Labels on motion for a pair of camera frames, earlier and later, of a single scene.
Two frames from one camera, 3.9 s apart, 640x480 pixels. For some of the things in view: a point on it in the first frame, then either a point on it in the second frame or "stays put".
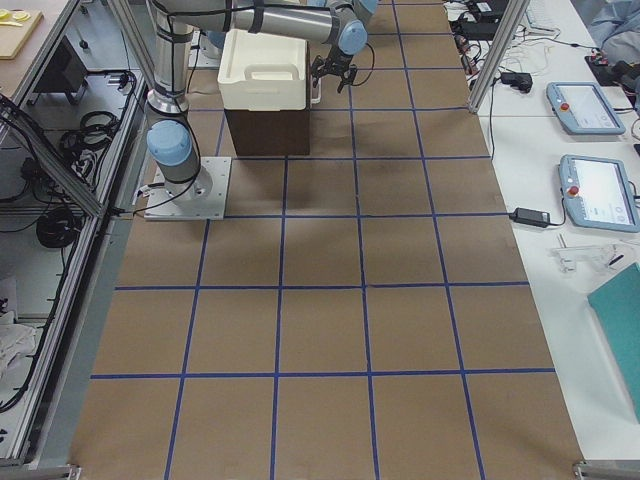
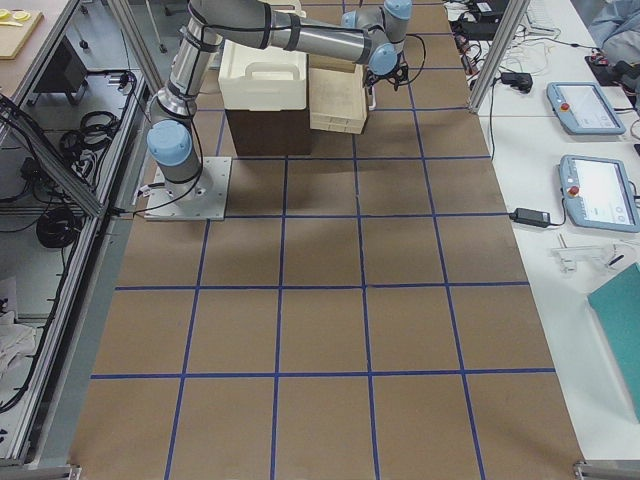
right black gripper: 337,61 → 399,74
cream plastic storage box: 259,71 stays put
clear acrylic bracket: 566,256 stays put
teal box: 616,308 stays put
